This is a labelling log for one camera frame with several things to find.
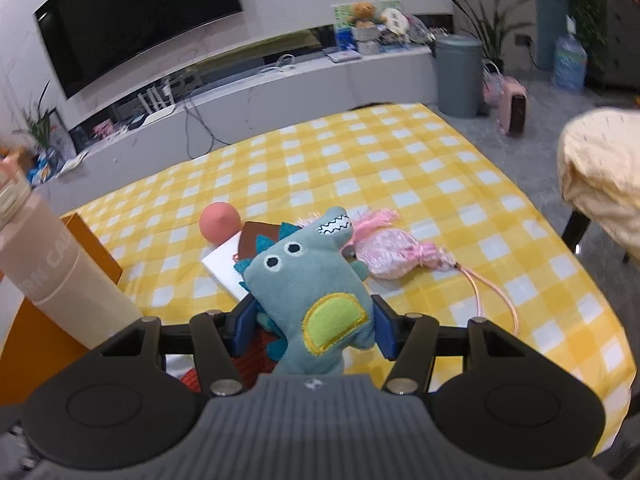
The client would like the white charging cable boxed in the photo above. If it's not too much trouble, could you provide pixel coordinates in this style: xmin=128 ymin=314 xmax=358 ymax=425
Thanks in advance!
xmin=259 ymin=53 xmax=298 ymax=74

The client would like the grey lidded trash bin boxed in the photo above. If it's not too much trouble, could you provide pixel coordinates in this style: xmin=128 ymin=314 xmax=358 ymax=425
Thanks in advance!
xmin=434 ymin=35 xmax=483 ymax=118

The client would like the white book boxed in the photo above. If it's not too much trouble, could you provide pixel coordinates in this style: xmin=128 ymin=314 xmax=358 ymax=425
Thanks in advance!
xmin=202 ymin=232 xmax=248 ymax=302

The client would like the small potted green plant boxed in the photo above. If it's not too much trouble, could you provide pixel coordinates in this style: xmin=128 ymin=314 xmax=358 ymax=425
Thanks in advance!
xmin=20 ymin=81 xmax=54 ymax=154

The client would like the brown teddy bear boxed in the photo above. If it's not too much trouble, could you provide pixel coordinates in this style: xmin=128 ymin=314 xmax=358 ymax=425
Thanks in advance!
xmin=348 ymin=1 xmax=378 ymax=28

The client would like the coral pink ball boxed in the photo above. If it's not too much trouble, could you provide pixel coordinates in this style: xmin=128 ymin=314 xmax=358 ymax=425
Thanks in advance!
xmin=198 ymin=202 xmax=242 ymax=246

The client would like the pink tassel pouch toy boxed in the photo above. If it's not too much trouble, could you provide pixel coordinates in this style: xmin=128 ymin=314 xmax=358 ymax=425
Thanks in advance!
xmin=342 ymin=209 xmax=520 ymax=335

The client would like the yellow checkered tablecloth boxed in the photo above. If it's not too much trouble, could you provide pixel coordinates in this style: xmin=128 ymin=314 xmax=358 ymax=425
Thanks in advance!
xmin=79 ymin=104 xmax=636 ymax=448

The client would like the pink space heater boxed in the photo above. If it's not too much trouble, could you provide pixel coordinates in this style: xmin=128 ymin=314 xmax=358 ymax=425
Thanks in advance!
xmin=498 ymin=77 xmax=527 ymax=136

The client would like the blue water jug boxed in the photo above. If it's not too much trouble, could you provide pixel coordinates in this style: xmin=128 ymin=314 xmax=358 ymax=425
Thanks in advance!
xmin=552 ymin=34 xmax=588 ymax=92

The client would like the black curved television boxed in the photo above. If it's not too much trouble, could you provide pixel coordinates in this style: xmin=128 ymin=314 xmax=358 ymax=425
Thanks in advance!
xmin=35 ymin=0 xmax=242 ymax=98

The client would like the black power cable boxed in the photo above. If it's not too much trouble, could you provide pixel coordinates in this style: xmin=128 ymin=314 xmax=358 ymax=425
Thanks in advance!
xmin=181 ymin=94 xmax=231 ymax=161

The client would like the yellow cushioned chair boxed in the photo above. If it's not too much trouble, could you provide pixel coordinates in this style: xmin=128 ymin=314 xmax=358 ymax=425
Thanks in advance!
xmin=556 ymin=107 xmax=639 ymax=260

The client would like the orange storage box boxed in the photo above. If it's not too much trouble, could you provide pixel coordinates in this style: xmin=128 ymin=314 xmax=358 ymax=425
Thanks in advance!
xmin=1 ymin=212 xmax=122 ymax=406

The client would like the teal dinosaur plush toy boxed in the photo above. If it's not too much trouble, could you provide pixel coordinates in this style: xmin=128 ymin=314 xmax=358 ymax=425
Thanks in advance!
xmin=234 ymin=206 xmax=375 ymax=375

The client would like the red knitted item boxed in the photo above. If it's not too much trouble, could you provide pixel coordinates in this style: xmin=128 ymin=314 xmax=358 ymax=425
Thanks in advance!
xmin=163 ymin=325 xmax=279 ymax=392

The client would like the pink woven bag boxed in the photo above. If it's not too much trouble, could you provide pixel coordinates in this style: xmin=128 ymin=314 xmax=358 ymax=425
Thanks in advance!
xmin=483 ymin=60 xmax=504 ymax=107

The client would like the white round hand fan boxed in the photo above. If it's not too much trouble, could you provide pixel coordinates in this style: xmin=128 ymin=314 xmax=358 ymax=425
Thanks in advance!
xmin=380 ymin=8 xmax=409 ymax=36

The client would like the white wifi router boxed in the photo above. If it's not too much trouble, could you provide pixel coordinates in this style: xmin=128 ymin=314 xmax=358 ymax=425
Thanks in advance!
xmin=137 ymin=78 xmax=177 ymax=126

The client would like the tall green potted plant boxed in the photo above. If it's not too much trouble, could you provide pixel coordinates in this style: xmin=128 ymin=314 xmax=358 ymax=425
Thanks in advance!
xmin=449 ymin=0 xmax=534 ymax=72

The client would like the pink water bottle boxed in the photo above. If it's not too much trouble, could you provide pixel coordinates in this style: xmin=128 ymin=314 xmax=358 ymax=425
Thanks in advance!
xmin=1 ymin=158 xmax=142 ymax=349

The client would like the white TV cabinet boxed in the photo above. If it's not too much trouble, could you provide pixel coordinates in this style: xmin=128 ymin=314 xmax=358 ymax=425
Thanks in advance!
xmin=37 ymin=47 xmax=437 ymax=214

